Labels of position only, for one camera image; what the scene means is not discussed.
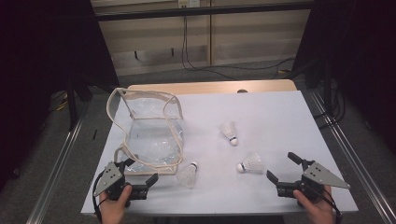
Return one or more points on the black horizontal bar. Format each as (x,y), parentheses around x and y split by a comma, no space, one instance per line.
(202,11)

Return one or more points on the white table sheet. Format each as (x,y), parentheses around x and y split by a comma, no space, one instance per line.
(280,124)

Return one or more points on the round table grommet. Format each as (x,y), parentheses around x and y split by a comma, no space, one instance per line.
(242,91)

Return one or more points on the person's left hand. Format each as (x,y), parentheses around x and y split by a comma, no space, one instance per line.
(113,211)

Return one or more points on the black curtain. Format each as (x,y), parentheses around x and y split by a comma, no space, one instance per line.
(37,77)
(367,62)

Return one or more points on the clear plastic bag beige trim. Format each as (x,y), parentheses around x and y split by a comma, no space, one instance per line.
(155,143)

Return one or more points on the black metal stand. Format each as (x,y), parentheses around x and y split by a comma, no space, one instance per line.
(72,102)

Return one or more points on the wall socket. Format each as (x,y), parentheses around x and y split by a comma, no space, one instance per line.
(188,3)

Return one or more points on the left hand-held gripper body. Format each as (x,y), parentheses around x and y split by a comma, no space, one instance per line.
(116,179)

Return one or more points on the metal floor rail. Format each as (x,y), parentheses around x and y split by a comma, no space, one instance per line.
(56,168)
(358,168)

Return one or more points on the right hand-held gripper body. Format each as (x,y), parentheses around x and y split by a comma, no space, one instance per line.
(317,175)

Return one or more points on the white shuttlecock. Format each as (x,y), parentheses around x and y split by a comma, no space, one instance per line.
(229,130)
(187,175)
(253,163)

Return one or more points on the person's right hand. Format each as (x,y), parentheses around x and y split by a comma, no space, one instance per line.
(317,211)

